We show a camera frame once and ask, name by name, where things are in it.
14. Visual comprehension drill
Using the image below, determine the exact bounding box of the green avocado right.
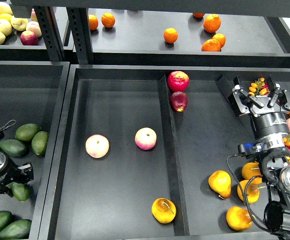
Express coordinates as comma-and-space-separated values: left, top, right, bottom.
32, 131, 49, 156

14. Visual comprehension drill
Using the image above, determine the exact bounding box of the dark avocado middle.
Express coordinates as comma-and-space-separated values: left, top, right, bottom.
0, 139, 28, 157

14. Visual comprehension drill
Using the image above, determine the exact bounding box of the green avocado top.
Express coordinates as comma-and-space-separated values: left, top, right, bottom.
15, 123, 42, 142

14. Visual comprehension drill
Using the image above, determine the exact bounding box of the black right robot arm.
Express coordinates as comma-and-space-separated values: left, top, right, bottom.
217, 76, 290, 240

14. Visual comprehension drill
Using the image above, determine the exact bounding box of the red apple on shelf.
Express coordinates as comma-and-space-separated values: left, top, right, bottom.
20, 30, 39, 46

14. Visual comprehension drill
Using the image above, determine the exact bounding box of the large orange top right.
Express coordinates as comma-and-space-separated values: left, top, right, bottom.
203, 14, 221, 33

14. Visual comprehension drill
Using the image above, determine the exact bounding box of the yellow pear middle of pile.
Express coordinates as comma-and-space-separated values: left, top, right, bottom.
241, 162, 261, 180

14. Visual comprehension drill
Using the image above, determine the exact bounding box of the yellow pear of pile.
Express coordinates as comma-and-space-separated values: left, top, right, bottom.
241, 162, 261, 180
208, 170, 231, 200

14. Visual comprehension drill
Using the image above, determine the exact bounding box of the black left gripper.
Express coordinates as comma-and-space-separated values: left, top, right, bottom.
0, 152, 34, 198

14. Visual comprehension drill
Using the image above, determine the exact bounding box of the dark green avocado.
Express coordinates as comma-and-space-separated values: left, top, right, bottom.
8, 182, 30, 202

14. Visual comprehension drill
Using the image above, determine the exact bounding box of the black upper right shelf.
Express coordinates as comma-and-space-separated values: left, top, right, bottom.
88, 8, 290, 68

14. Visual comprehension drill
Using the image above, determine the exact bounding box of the black left tray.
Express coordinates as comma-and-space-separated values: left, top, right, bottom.
0, 61, 70, 240

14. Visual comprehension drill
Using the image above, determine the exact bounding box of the yellow pear left of pile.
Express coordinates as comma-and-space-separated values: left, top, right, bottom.
208, 170, 231, 200

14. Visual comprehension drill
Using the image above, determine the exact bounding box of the pink apple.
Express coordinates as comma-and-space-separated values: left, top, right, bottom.
135, 127, 157, 151
85, 134, 110, 159

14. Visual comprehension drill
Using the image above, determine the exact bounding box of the pink apple centre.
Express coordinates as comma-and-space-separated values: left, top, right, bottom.
135, 127, 157, 151

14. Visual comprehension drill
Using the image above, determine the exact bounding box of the pink apple left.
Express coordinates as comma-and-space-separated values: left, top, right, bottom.
85, 134, 110, 159

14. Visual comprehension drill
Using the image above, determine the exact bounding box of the black centre divided tray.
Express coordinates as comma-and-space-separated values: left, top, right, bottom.
39, 65, 290, 240

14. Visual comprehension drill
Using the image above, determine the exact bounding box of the orange top partly hidden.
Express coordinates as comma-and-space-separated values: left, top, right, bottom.
192, 12, 205, 19

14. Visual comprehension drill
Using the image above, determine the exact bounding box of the orange front right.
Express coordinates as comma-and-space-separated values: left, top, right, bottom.
201, 39, 221, 52

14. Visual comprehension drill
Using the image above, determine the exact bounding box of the pale yellow apple middle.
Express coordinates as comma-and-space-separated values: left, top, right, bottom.
0, 19, 13, 36

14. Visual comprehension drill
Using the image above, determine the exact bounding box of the bright red apple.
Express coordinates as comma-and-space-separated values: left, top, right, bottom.
167, 71, 190, 92

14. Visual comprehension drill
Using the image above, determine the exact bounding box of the pink peach on shelf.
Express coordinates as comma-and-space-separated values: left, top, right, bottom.
26, 21, 42, 38

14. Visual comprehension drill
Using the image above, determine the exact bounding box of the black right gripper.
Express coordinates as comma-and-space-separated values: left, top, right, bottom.
228, 75, 290, 143

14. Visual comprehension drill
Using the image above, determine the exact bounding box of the dark red apple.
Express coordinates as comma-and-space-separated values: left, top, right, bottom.
170, 91, 188, 112

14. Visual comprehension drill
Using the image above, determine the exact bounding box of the black shelf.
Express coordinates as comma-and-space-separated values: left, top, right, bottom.
88, 8, 290, 68
0, 6, 70, 62

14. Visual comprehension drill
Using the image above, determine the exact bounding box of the orange centre shelf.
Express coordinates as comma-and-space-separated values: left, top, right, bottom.
163, 28, 178, 44

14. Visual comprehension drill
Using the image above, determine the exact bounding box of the yellow pear under arm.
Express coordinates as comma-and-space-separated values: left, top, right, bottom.
237, 180, 264, 204

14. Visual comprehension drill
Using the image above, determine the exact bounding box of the orange behind right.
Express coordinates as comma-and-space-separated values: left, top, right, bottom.
212, 33, 226, 48

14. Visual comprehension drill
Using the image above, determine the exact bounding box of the cherry tomato bunch top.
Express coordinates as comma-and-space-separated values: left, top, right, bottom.
248, 77, 270, 96

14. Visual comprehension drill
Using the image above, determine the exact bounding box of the black upper left shelf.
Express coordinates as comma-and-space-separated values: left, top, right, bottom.
0, 6, 70, 62

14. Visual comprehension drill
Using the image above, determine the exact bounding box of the avocado bottom right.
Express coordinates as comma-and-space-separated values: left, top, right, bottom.
0, 219, 32, 240

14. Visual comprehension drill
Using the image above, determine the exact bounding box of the yellow pear bottom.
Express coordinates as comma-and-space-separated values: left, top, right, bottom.
226, 206, 253, 232

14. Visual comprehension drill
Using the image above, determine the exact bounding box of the yellow orange pear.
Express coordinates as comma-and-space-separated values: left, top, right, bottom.
151, 198, 177, 224

